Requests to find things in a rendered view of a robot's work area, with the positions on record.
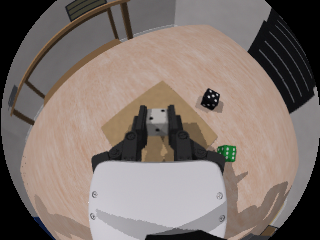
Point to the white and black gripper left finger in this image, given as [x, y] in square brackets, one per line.
[134, 140]

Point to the tan flat mat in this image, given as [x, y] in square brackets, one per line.
[159, 96]

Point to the black die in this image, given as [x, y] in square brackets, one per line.
[210, 99]

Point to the green die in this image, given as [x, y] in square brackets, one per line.
[228, 151]

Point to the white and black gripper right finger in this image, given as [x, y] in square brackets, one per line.
[185, 149]

